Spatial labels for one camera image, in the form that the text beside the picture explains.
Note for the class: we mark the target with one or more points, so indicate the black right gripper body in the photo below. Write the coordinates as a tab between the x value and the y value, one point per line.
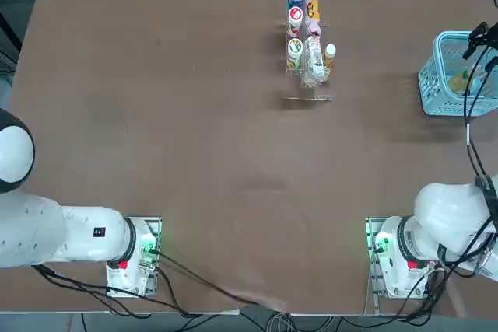
481	35

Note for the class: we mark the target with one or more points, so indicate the yellow juice bottle white cap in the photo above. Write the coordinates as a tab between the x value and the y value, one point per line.
329	58
457	82

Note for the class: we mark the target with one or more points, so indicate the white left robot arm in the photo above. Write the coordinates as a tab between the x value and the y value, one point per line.
46	231

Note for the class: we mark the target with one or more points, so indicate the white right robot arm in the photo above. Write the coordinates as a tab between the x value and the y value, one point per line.
439	211

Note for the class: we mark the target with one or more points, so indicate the light blue plastic basket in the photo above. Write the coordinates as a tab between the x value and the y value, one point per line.
439	106

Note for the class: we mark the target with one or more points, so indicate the clear acrylic tiered shelf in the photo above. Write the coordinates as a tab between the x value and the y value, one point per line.
307	91

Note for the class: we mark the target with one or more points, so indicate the white bear biscuit packet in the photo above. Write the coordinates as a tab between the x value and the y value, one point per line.
314	60

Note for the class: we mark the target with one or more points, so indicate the strawberry snack packet yellow label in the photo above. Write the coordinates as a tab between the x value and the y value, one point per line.
312	11

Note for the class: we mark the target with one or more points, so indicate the green canister white lid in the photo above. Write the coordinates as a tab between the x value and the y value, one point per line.
295	50

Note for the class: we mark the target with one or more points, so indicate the white canister red lid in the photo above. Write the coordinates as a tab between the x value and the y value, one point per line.
295	17

